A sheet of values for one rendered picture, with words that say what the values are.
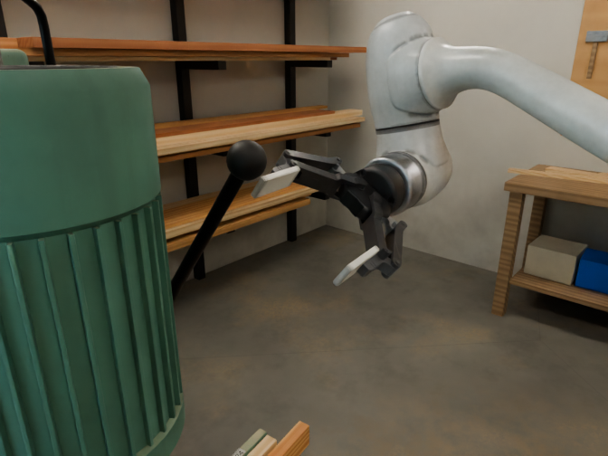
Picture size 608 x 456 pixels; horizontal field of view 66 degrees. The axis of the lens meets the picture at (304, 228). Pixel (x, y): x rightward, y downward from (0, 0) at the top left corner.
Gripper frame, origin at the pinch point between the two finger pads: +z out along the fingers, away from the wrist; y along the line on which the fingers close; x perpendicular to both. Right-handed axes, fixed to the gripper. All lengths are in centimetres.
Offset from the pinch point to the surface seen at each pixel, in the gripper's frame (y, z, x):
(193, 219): 97, -140, -158
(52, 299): 1.9, 28.0, 3.3
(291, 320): 18, -164, -177
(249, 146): 5.0, 10.7, 9.6
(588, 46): 13, -299, 22
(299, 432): -17.5, -9.1, -36.0
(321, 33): 180, -316, -83
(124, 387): -3.6, 24.8, -2.7
